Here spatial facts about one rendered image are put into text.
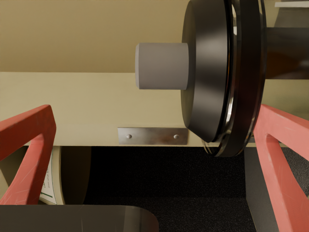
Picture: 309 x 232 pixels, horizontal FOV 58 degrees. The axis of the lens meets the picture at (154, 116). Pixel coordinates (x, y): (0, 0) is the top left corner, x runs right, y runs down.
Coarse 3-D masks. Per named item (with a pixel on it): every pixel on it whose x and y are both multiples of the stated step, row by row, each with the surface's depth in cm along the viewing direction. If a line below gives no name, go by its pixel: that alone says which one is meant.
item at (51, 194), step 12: (60, 156) 35; (72, 156) 51; (84, 156) 51; (48, 168) 35; (60, 168) 35; (72, 168) 50; (84, 168) 51; (48, 180) 36; (60, 180) 35; (72, 180) 49; (84, 180) 50; (48, 192) 37; (60, 192) 36; (72, 192) 47; (84, 192) 48; (48, 204) 40; (60, 204) 37; (72, 204) 44
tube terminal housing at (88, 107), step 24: (0, 72) 36; (24, 72) 36; (48, 72) 36; (0, 96) 31; (24, 96) 31; (48, 96) 31; (72, 96) 32; (96, 96) 32; (120, 96) 32; (144, 96) 32; (168, 96) 32; (0, 120) 28; (72, 120) 28; (96, 120) 28; (120, 120) 28; (144, 120) 28; (168, 120) 28; (72, 144) 29; (96, 144) 29; (192, 144) 29; (0, 168) 31; (0, 192) 34
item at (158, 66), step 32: (192, 0) 15; (224, 0) 13; (192, 32) 14; (224, 32) 12; (160, 64) 16; (192, 64) 14; (224, 64) 12; (192, 96) 14; (224, 96) 13; (192, 128) 16
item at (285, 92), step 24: (264, 0) 13; (288, 0) 13; (240, 24) 12; (264, 24) 12; (288, 24) 13; (240, 48) 12; (264, 48) 12; (288, 48) 12; (264, 72) 12; (288, 72) 12; (264, 96) 13; (288, 96) 13; (216, 144) 15
